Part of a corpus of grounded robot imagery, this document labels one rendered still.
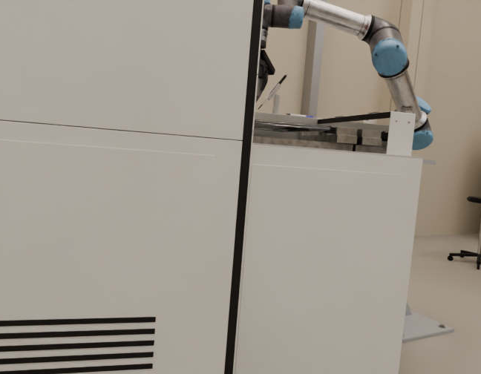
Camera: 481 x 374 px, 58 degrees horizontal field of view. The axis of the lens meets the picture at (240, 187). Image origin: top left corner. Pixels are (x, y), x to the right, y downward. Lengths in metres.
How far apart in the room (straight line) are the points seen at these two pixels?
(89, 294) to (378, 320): 0.91
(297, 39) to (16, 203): 3.31
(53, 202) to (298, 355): 0.85
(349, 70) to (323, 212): 3.14
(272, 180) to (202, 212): 0.32
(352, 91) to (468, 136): 1.87
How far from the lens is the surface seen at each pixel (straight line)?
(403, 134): 1.53
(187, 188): 1.00
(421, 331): 2.32
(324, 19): 1.76
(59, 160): 0.99
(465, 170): 5.76
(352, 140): 1.63
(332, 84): 4.23
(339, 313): 1.45
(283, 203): 1.28
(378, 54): 1.68
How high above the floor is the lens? 0.80
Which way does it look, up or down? 5 degrees down
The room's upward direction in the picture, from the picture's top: 5 degrees clockwise
